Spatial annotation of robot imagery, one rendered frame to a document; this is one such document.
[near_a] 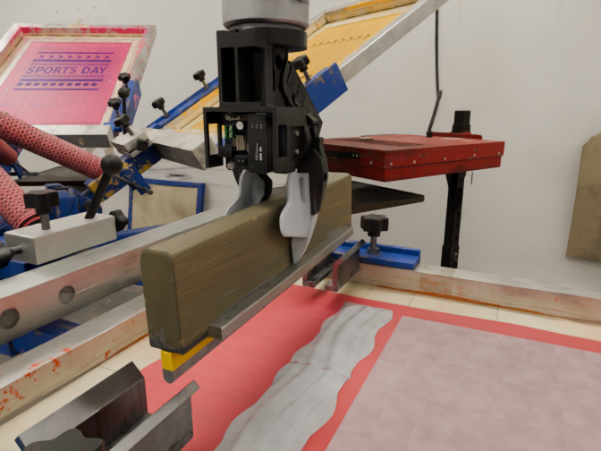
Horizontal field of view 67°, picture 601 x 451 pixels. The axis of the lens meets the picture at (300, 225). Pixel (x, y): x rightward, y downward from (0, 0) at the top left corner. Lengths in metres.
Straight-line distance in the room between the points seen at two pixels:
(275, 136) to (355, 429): 0.26
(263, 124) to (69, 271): 0.32
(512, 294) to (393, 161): 0.72
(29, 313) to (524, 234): 2.21
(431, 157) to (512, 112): 1.00
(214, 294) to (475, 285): 0.44
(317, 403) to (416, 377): 0.12
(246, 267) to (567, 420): 0.32
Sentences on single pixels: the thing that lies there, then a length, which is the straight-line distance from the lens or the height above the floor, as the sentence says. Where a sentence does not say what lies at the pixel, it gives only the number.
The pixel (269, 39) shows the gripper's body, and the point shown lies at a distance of 0.40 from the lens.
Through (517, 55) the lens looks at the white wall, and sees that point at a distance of 2.41.
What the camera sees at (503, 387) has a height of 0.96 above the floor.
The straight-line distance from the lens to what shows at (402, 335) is 0.59.
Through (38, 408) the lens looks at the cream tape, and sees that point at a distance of 0.52.
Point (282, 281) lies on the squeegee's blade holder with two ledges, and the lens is 0.42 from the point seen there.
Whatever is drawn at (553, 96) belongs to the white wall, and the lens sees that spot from 2.40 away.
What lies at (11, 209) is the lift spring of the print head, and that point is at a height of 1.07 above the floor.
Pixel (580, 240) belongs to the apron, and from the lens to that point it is 2.44.
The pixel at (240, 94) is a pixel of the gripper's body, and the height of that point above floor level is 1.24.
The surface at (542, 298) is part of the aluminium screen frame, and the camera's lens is 0.70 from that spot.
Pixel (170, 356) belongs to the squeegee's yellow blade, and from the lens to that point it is 0.35.
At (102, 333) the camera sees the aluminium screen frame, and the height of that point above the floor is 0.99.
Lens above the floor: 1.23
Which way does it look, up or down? 15 degrees down
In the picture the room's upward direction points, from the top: straight up
